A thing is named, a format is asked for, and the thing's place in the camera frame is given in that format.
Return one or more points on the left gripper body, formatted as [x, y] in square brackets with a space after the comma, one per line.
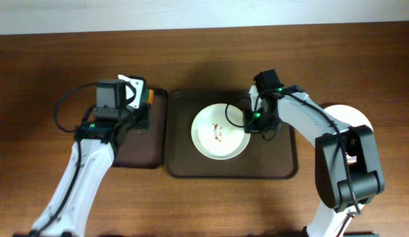
[138, 118]

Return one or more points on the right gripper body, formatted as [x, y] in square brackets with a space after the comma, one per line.
[259, 121]

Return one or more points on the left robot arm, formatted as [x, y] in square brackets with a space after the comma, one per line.
[92, 154]

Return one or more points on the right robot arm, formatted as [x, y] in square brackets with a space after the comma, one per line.
[348, 172]

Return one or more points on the large dark brown tray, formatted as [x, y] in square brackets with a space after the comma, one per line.
[273, 160]

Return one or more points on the white plate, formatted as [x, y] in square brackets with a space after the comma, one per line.
[217, 132]
[348, 115]

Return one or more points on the green orange sponge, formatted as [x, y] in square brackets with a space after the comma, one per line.
[148, 96]

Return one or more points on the small black tray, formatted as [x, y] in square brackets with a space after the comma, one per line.
[143, 148]

